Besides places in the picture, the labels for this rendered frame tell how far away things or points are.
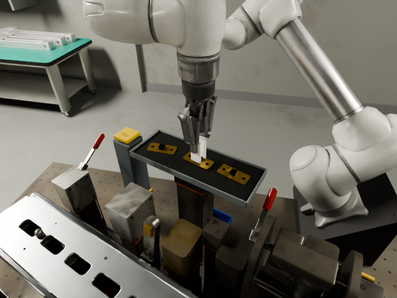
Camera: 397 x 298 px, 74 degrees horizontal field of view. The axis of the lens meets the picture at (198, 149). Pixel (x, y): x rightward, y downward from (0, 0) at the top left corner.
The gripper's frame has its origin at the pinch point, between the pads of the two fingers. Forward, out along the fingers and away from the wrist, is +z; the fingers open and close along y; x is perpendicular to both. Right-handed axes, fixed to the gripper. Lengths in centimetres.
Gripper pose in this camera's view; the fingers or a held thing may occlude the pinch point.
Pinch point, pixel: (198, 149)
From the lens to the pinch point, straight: 70.5
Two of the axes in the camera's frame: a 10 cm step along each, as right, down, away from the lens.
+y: -5.9, 5.0, -6.3
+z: 0.0, 7.8, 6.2
